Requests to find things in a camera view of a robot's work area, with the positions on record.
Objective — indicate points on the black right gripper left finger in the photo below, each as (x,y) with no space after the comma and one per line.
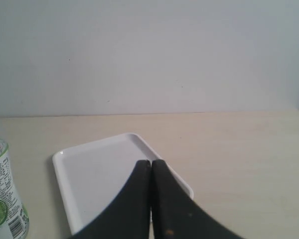
(128,215)

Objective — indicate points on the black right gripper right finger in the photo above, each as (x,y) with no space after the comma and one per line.
(175,215)

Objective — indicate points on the clear plastic water bottle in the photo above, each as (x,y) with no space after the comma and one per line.
(14,219)

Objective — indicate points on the white plastic tray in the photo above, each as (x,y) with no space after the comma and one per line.
(90,175)

